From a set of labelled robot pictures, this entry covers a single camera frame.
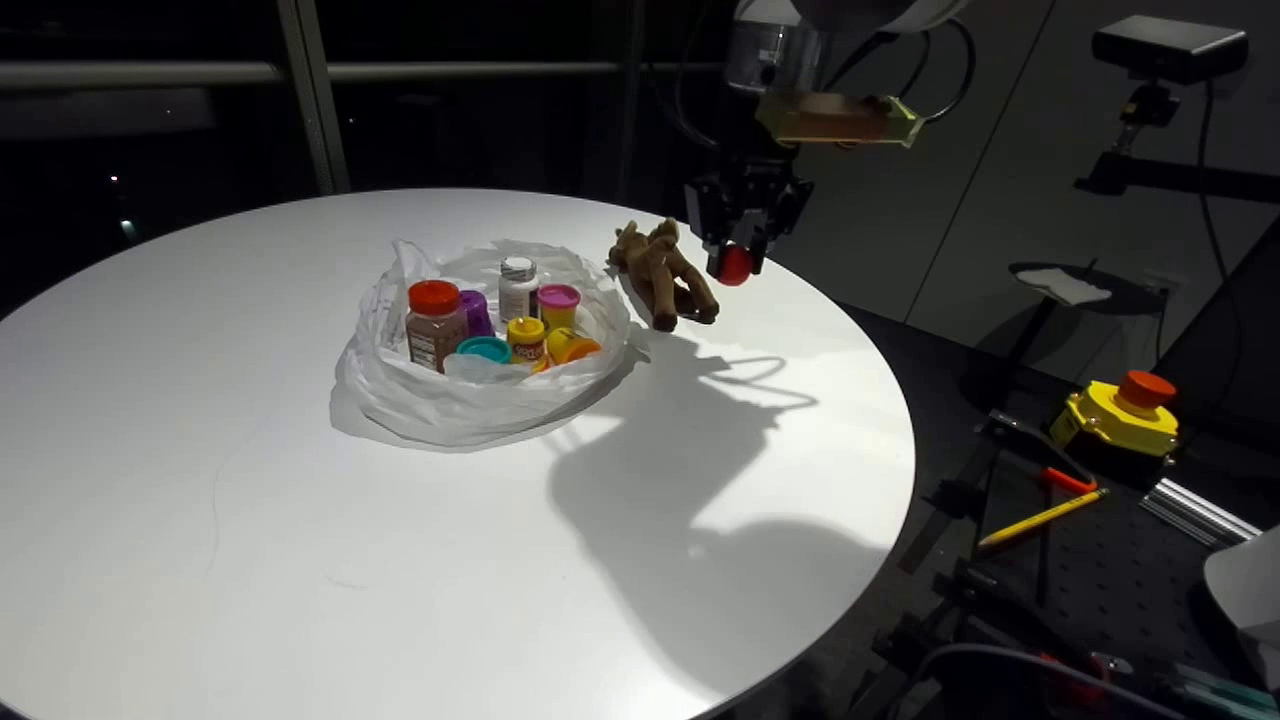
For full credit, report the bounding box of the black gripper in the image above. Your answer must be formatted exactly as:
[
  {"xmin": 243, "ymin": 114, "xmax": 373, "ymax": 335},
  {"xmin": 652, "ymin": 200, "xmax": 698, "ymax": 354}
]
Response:
[{"xmin": 685, "ymin": 142, "xmax": 815, "ymax": 279}]

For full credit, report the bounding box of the small red lid tub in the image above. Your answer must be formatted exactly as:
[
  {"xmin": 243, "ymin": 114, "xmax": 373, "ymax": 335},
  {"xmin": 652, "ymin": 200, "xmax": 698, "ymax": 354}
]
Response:
[{"xmin": 711, "ymin": 240, "xmax": 762, "ymax": 288}]

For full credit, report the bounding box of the brown plush moose toy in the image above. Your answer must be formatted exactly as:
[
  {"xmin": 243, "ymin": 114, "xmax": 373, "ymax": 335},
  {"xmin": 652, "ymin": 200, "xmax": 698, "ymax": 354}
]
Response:
[{"xmin": 605, "ymin": 215, "xmax": 723, "ymax": 335}]

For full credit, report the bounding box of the yellow tub teal lid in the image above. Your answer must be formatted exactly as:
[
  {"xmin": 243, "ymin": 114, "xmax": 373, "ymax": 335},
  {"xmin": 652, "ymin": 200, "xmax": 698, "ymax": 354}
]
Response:
[{"xmin": 451, "ymin": 334, "xmax": 517, "ymax": 367}]

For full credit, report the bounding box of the spice jar red lid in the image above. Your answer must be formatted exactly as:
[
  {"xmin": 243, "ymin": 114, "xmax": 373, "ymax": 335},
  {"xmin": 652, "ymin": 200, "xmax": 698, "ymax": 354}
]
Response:
[{"xmin": 404, "ymin": 276, "xmax": 469, "ymax": 371}]

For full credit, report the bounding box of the yellow tub red-orange lid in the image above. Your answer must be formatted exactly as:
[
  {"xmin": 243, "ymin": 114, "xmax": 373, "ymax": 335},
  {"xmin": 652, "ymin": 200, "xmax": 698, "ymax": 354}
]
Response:
[{"xmin": 541, "ymin": 323, "xmax": 605, "ymax": 371}]

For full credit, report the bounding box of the white plate on stand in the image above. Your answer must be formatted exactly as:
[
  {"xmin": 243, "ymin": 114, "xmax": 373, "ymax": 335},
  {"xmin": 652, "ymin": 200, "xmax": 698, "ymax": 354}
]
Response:
[{"xmin": 1008, "ymin": 260, "xmax": 1117, "ymax": 314}]

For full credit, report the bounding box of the white plastic bag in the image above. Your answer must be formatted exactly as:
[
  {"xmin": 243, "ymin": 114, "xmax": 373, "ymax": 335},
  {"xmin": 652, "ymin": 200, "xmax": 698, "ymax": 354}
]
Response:
[{"xmin": 329, "ymin": 236, "xmax": 650, "ymax": 453}]

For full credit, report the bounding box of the yellow red emergency stop button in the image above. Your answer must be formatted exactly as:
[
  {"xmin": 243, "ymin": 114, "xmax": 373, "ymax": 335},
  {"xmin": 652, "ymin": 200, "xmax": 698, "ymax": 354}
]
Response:
[{"xmin": 1049, "ymin": 367, "xmax": 1184, "ymax": 497}]

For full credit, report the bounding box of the grey window crossbar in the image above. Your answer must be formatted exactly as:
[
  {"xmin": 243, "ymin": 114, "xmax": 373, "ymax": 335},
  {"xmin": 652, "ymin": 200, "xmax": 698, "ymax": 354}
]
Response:
[{"xmin": 0, "ymin": 56, "xmax": 735, "ymax": 97}]

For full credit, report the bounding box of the white rounded object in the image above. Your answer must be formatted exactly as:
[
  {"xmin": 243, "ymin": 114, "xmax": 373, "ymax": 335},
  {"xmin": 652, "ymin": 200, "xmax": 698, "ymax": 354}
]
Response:
[{"xmin": 1200, "ymin": 525, "xmax": 1280, "ymax": 674}]

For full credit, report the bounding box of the yellow-green wrist camera box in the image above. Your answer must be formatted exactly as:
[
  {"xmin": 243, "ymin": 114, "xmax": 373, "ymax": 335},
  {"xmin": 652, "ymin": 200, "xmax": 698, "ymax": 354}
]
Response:
[{"xmin": 758, "ymin": 90, "xmax": 927, "ymax": 154}]

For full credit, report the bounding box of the yellow cable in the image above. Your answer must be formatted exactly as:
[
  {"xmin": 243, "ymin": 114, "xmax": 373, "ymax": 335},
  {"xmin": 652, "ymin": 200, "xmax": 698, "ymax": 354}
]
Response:
[{"xmin": 978, "ymin": 485, "xmax": 1108, "ymax": 554}]

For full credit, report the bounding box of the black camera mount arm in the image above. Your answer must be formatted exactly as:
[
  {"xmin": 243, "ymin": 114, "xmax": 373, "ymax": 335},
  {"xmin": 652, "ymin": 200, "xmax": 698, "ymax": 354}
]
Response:
[{"xmin": 1072, "ymin": 78, "xmax": 1280, "ymax": 210}]

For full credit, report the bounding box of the grey window post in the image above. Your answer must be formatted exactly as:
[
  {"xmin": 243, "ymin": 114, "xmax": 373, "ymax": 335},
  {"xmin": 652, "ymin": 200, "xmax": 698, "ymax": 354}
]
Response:
[{"xmin": 271, "ymin": 0, "xmax": 351, "ymax": 198}]

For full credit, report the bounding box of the black exterior camera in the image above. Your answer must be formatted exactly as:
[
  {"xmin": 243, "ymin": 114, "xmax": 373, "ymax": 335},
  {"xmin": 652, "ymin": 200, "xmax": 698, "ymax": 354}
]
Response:
[{"xmin": 1091, "ymin": 13, "xmax": 1254, "ymax": 90}]

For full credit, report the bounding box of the grey floor cable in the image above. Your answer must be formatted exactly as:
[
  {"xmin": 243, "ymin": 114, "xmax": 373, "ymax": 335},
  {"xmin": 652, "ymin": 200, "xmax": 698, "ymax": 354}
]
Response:
[{"xmin": 916, "ymin": 640, "xmax": 1193, "ymax": 720}]

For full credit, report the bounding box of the aluminium rail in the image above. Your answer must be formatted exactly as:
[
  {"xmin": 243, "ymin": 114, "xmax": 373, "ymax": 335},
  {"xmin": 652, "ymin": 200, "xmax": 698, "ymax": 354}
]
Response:
[{"xmin": 1149, "ymin": 476, "xmax": 1264, "ymax": 545}]

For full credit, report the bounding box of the teal cable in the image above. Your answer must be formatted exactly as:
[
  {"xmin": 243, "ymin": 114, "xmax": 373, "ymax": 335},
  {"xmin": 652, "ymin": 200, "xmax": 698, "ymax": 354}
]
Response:
[{"xmin": 1171, "ymin": 659, "xmax": 1280, "ymax": 713}]

